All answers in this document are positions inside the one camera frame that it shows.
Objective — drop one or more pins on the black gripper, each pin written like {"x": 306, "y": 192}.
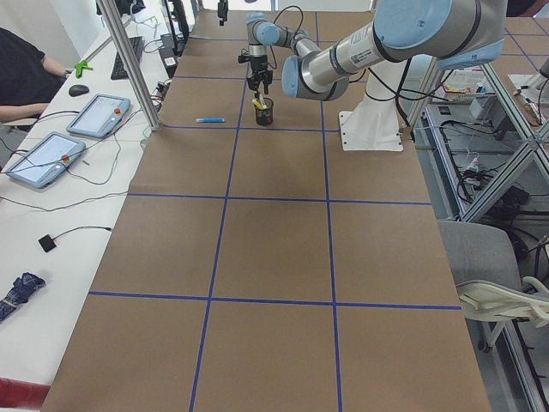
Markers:
{"x": 257, "y": 65}

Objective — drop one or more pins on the blue marker pen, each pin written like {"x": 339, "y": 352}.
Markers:
{"x": 210, "y": 120}

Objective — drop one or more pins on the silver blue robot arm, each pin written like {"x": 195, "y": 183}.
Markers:
{"x": 459, "y": 34}
{"x": 263, "y": 34}

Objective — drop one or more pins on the black mesh pen cup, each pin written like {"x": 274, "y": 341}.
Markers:
{"x": 265, "y": 117}

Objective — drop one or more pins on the far teach pendant tablet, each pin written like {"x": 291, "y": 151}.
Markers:
{"x": 100, "y": 116}

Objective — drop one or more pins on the teach pendant tablet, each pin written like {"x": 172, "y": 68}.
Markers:
{"x": 47, "y": 160}
{"x": 100, "y": 116}

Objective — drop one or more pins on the brown paper table mat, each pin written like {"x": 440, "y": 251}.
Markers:
{"x": 266, "y": 268}

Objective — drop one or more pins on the black computer mouse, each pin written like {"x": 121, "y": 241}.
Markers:
{"x": 78, "y": 90}

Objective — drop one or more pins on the green plastic clamp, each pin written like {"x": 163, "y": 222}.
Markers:
{"x": 81, "y": 67}

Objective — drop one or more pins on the near teach pendant tablet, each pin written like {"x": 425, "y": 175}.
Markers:
{"x": 47, "y": 160}

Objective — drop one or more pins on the person in black shirt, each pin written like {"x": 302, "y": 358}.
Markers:
{"x": 29, "y": 78}

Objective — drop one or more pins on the small black pad device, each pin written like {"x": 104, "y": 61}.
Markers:
{"x": 47, "y": 243}

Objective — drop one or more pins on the grey office chair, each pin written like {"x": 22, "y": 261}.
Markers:
{"x": 487, "y": 278}

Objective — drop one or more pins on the folded dark blue umbrella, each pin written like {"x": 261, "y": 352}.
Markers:
{"x": 22, "y": 289}

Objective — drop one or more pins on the silver aluminium frame post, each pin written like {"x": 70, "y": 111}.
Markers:
{"x": 121, "y": 41}

